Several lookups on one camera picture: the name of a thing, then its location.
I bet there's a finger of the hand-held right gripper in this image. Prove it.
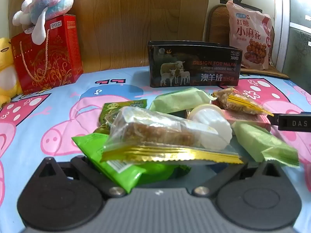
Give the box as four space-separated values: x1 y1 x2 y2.
267 112 311 133

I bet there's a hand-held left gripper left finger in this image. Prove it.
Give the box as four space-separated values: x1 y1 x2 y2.
36 156 127 198

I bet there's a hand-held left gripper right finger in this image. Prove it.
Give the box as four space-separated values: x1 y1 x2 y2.
192 162 283 197

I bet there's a bright green snack packet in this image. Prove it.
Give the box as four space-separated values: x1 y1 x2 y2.
72 133 192 192

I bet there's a pink snack box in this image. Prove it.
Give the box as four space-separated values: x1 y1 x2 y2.
222 109 272 132

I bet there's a clear gold-edged cake packet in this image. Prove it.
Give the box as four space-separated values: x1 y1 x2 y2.
211 89 274 116
101 106 245 165

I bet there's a black sheep print box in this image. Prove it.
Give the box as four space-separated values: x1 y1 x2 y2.
148 41 242 88

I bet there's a pale green snack packet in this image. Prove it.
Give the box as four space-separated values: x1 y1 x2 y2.
232 121 300 168
149 87 214 114

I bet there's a white jelly cup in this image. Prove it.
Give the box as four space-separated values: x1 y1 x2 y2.
187 103 233 151

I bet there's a dark green snack packet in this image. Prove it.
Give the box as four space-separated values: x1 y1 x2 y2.
97 99 149 134

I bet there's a printed blanket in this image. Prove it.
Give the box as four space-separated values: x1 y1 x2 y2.
0 64 311 214

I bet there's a grey door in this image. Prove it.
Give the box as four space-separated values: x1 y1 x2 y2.
274 0 311 80

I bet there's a large pink snack bag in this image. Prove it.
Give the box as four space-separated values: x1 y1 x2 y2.
226 0 273 71

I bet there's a red gift box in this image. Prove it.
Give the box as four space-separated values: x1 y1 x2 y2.
11 15 84 93

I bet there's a yellow plush toy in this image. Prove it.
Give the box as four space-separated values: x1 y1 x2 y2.
0 37 22 110

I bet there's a brown seat cushion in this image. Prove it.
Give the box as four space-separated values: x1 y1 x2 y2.
205 5 291 79

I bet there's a wood grain board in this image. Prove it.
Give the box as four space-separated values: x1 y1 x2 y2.
8 0 209 78

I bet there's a pink and blue plush toy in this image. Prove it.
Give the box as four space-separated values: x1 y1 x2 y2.
12 0 80 45

